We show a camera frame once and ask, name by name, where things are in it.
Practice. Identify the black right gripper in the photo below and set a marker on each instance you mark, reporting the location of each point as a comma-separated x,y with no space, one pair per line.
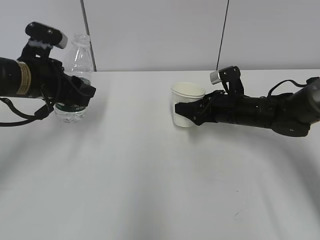
215,107

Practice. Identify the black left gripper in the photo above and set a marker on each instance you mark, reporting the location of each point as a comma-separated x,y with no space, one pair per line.
48,79

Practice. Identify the clear green-label water bottle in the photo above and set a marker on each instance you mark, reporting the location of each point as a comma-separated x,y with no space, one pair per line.
79,66

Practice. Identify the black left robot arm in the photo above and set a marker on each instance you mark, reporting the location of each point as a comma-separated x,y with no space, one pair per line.
14,76

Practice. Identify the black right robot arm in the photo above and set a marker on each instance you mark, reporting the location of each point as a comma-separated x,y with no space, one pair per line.
287,114

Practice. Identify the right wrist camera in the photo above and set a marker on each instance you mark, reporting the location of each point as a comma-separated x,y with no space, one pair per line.
230,77

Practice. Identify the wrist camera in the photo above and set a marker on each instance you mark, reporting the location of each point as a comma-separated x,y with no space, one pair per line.
46,34
230,77

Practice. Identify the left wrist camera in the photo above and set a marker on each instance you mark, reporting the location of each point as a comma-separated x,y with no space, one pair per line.
46,34

